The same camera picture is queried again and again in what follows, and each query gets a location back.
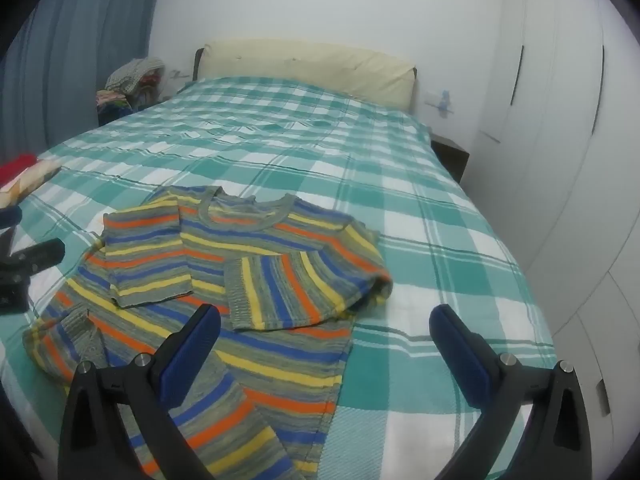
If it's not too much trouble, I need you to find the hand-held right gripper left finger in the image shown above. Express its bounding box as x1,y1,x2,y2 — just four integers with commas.
57,304,222,480

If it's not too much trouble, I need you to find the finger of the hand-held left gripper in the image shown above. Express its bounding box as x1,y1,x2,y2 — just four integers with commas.
0,238,66,277

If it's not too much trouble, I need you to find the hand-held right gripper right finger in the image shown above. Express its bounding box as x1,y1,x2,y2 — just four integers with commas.
429,304,593,480

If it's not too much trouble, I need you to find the striped knit sweater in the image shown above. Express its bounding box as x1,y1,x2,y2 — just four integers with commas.
22,185,394,480

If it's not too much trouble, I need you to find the pile of colourful clothes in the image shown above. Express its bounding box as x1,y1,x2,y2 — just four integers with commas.
96,88,151,123

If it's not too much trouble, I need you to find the orange checked cloth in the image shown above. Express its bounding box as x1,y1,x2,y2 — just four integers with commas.
0,159,62,207

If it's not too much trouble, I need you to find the red cloth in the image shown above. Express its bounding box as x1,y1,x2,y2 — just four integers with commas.
0,155,39,186

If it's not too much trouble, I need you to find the dark nightstand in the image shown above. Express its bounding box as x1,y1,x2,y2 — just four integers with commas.
430,132,471,184

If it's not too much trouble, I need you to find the green checked bed blanket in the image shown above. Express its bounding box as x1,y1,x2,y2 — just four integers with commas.
0,76,557,480

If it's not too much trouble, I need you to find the white wardrobe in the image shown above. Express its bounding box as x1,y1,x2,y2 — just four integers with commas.
475,0,640,461

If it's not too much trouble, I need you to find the blue-grey curtain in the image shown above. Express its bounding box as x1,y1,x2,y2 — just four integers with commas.
0,0,167,161

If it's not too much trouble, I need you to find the cream padded headboard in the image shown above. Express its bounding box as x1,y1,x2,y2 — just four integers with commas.
192,39,418,113

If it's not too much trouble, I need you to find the wall socket with blue ornament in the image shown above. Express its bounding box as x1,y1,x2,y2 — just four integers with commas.
425,90,457,120

